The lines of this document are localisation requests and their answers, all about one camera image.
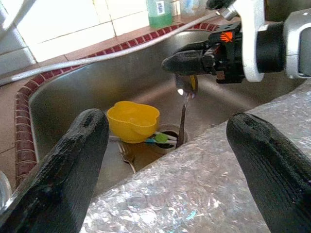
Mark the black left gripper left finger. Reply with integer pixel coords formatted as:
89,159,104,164
0,108,110,233

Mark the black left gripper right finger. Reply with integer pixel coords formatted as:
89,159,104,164
225,112,311,233

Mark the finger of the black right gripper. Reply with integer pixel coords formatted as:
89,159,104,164
174,41,211,53
161,51,207,75

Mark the metal spoon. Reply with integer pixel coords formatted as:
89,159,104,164
174,74,199,149

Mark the yellow plastic bowl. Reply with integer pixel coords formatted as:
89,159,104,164
106,101,161,144

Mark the clear plastic cup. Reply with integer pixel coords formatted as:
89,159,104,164
179,0,209,16

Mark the clear bottle green liquid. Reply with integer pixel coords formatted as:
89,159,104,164
145,0,173,29

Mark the shallow steel bowl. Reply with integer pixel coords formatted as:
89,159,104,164
0,169,13,212

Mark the metal fork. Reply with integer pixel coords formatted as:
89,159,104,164
117,142,137,175

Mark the green white toothbrush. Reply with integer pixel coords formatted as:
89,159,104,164
108,132,178,147

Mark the stainless steel sink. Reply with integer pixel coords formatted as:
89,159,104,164
28,30,307,195

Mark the clear bubble wrap sheet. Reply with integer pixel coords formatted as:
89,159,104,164
82,84,311,233

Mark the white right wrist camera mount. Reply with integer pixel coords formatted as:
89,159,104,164
223,0,272,83

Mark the long white hose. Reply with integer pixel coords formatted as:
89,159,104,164
0,11,230,86

